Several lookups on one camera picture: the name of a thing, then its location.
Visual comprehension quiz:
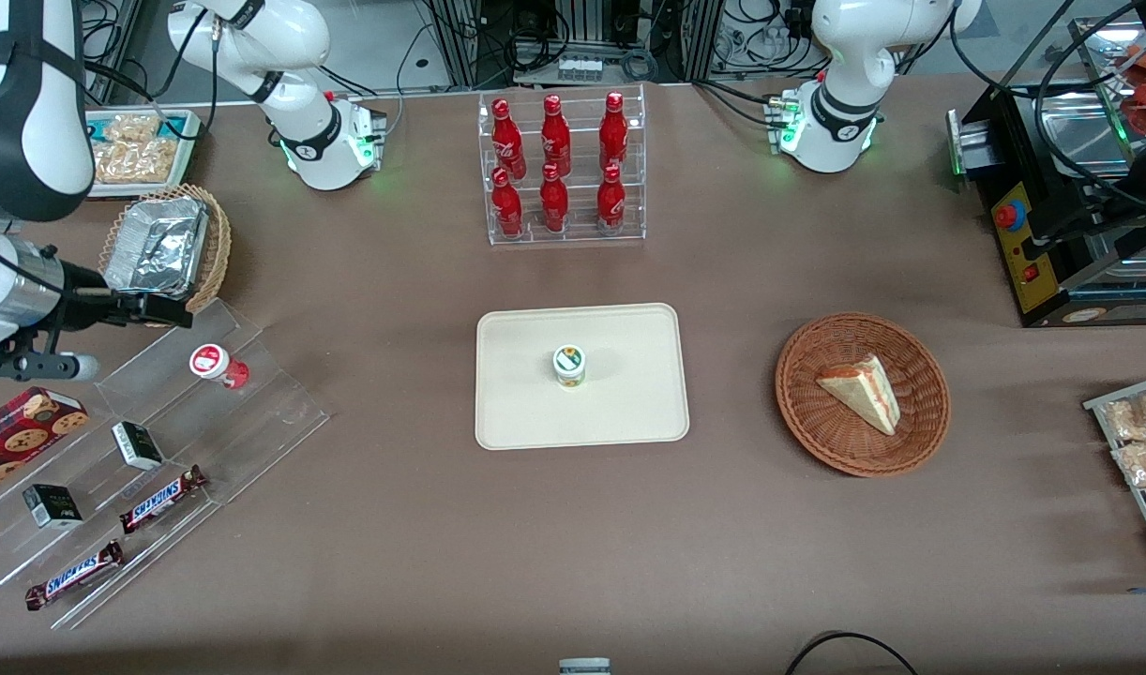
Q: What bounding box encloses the green gum bottle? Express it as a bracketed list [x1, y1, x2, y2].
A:
[551, 344, 588, 390]

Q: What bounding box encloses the black cable loop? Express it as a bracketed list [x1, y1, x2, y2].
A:
[784, 632, 921, 675]

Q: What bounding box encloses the small black box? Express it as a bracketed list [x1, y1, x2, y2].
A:
[22, 483, 84, 531]
[112, 421, 166, 472]

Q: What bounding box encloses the silver foil container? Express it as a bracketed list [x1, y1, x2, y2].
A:
[102, 195, 210, 301]

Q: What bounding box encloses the large brown wicker basket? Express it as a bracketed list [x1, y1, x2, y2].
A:
[775, 311, 952, 479]

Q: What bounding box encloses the clear bag of snacks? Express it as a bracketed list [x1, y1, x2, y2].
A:
[93, 139, 178, 185]
[104, 112, 161, 143]

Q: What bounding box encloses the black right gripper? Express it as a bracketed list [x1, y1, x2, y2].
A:
[60, 277, 194, 332]

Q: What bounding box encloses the clear acrylic bottle rack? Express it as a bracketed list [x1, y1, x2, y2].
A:
[477, 82, 647, 248]

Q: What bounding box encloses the triangular sandwich wedge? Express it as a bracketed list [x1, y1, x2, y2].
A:
[815, 353, 902, 437]

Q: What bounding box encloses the cream plastic tray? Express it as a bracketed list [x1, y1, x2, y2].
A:
[475, 302, 691, 452]

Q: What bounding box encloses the black appliance with yellow panel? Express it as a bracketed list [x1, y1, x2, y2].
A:
[946, 17, 1146, 329]

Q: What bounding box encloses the small tan wicker basket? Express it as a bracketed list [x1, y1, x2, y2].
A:
[98, 183, 233, 328]

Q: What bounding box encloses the white snack tray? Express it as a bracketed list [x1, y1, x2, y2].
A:
[83, 108, 204, 201]

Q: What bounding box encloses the clear bag of nuts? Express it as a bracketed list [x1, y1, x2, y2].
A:
[1112, 439, 1146, 488]
[1101, 389, 1146, 442]

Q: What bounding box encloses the Snickers chocolate bar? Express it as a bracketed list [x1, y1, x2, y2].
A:
[24, 540, 125, 612]
[118, 465, 208, 535]

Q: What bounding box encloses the red cookie box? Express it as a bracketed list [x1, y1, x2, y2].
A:
[0, 385, 90, 484]

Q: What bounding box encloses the grey wire rack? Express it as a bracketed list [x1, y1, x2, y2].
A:
[1083, 373, 1146, 575]

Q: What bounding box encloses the red cola bottle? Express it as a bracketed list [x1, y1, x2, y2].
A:
[596, 163, 627, 232]
[599, 91, 629, 174]
[491, 97, 527, 179]
[491, 167, 525, 238]
[539, 163, 570, 233]
[540, 94, 572, 177]

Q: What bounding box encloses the red gum bottle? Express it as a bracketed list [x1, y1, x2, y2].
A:
[188, 343, 251, 391]

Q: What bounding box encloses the clear acrylic stepped stand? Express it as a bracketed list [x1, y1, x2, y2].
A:
[0, 298, 330, 631]

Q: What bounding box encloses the aluminium frame post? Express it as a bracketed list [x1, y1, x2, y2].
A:
[678, 0, 716, 83]
[439, 0, 482, 90]

